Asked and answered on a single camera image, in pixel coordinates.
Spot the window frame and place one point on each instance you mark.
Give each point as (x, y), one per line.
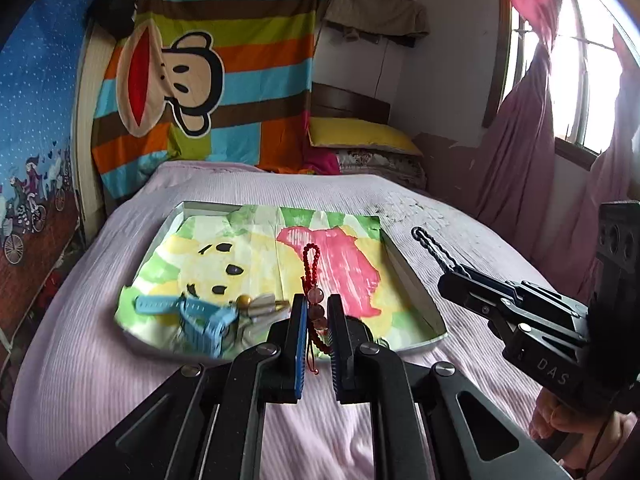
(585, 71)

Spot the right hand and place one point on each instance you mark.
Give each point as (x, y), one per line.
(608, 447)

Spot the blue fabric wardrobe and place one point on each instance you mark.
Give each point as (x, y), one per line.
(39, 65)

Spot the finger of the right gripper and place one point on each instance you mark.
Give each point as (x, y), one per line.
(475, 297)
(532, 297)

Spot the pink curtain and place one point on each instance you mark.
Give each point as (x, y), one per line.
(509, 185)

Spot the beige hair claw clip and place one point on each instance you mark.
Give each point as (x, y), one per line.
(256, 315)

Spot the grey cardboard tray box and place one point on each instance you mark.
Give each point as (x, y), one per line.
(280, 279)

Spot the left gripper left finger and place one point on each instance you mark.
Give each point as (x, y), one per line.
(205, 422)

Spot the yellow pillow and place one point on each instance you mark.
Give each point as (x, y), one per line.
(327, 132)

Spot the light blue smart watch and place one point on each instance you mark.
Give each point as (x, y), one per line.
(208, 328)

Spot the colourful cartoon cloth liner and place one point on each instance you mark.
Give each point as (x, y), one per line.
(270, 269)

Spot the striped monkey blanket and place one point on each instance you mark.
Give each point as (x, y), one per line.
(214, 80)

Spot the floral pillow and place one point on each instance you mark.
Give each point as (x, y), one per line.
(406, 170)

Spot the black hanging bag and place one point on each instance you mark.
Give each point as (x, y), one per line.
(115, 16)

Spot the dark wooden headboard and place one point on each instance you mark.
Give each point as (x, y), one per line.
(331, 102)

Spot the brown hanging cloth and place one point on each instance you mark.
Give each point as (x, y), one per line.
(402, 21)

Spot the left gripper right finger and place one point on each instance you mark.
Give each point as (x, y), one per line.
(428, 422)

